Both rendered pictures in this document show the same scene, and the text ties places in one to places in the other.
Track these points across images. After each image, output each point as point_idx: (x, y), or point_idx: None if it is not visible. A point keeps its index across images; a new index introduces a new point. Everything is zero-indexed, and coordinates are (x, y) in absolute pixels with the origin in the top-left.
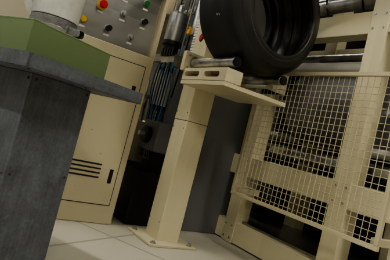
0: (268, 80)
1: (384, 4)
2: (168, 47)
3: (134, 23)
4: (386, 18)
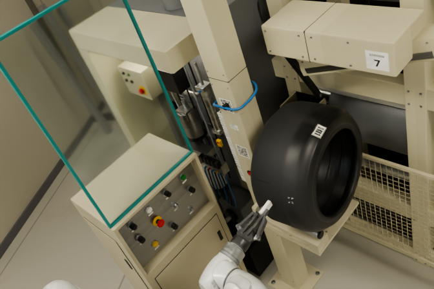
0: None
1: (415, 84)
2: (206, 159)
3: (185, 198)
4: (422, 99)
